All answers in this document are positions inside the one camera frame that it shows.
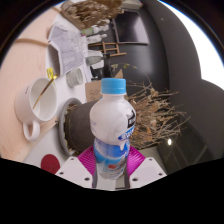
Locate white chair behind table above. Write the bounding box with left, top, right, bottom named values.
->
left=87, top=49, right=104, bottom=69

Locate flat round red coaster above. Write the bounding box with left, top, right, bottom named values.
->
left=40, top=153, right=62, bottom=175

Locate grey plant saucer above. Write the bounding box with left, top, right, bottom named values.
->
left=58, top=97, right=83, bottom=157

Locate white ceramic mug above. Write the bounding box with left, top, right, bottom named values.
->
left=14, top=77, right=59, bottom=142

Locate small white round container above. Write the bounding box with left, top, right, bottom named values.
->
left=65, top=67, right=84, bottom=89

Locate white blue-capped drink bottle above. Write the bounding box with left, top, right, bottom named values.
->
left=89, top=78, right=137, bottom=181

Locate black wall screen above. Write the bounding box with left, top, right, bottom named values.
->
left=111, top=9, right=150, bottom=46

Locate brown cardboard box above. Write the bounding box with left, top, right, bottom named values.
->
left=84, top=69, right=124, bottom=103

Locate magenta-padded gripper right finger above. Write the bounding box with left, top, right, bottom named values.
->
left=125, top=145, right=168, bottom=189

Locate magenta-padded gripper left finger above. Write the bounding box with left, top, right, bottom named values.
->
left=54, top=145, right=98, bottom=188

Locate green and white bottle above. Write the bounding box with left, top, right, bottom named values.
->
left=80, top=24, right=109, bottom=37

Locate dried plant in grey pot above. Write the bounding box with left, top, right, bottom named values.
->
left=63, top=71, right=191, bottom=158

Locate gold spoon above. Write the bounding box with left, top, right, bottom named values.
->
left=32, top=74, right=58, bottom=110

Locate printed newspaper sheet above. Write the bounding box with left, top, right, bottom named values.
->
left=47, top=23, right=88, bottom=77

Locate yellow paper scrap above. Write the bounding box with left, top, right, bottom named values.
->
left=46, top=67, right=58, bottom=80

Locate small white plaster figure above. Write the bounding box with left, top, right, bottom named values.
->
left=85, top=33, right=108, bottom=44

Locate wooden easel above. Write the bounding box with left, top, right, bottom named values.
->
left=88, top=40, right=128, bottom=58

